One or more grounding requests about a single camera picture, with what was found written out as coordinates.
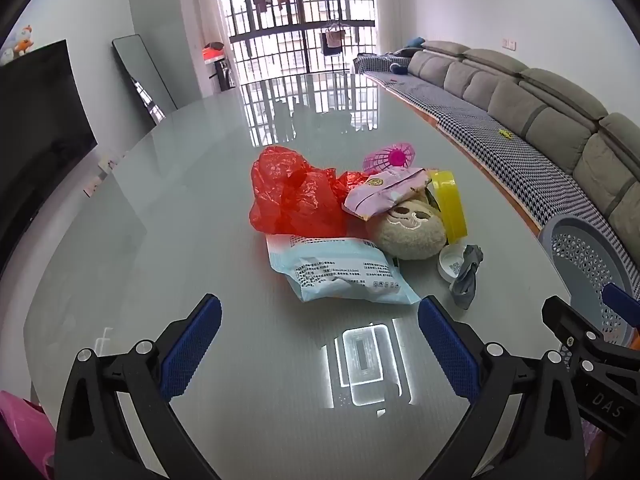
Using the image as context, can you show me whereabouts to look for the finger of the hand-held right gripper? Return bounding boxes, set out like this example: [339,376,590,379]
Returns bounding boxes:
[601,282,640,351]
[542,295,608,361]

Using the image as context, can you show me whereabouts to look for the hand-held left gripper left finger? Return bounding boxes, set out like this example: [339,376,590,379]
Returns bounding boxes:
[54,293,223,480]

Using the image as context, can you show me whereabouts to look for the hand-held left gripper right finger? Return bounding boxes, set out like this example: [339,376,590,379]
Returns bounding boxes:
[417,295,586,480]

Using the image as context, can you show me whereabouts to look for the grey perforated laundry basket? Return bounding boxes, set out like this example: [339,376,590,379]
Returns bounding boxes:
[539,213,640,351]

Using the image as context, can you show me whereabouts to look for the beige plush toy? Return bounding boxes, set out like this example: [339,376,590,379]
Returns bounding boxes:
[366,199,447,261]

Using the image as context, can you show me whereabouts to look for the light blue wet wipe packet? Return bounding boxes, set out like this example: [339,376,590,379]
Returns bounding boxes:
[266,234,422,306]

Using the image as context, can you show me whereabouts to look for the red plastic bag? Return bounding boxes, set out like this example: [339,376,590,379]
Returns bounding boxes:
[250,145,373,237]

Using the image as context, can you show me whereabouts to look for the grey cloth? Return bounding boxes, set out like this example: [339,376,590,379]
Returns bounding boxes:
[450,244,485,311]

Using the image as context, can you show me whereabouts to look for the small white round container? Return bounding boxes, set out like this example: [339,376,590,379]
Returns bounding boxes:
[438,245,473,281]

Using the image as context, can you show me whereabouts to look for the pink snack packet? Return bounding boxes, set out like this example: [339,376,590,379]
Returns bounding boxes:
[342,167,433,221]

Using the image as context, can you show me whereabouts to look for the pink plastic bag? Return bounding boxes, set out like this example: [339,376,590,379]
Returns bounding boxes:
[0,390,56,480]

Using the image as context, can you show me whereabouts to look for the white papers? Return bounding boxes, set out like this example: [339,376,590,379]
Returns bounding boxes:
[84,152,121,197]

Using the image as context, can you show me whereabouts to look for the pink plastic mesh fan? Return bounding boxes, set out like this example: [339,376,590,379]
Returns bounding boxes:
[362,142,417,175]

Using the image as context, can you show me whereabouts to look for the grey sofa with houndstooth cover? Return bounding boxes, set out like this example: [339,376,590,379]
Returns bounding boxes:
[352,52,626,241]

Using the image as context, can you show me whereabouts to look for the black television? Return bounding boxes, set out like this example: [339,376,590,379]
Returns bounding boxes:
[0,39,98,271]

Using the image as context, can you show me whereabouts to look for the leaning floor mirror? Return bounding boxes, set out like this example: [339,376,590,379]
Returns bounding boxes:
[111,34,178,123]

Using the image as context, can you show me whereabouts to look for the black window grille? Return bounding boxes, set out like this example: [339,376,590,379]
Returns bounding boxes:
[217,0,377,91]

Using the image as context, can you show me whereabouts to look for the orange and white plush toy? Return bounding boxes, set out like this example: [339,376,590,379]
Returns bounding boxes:
[12,24,38,57]

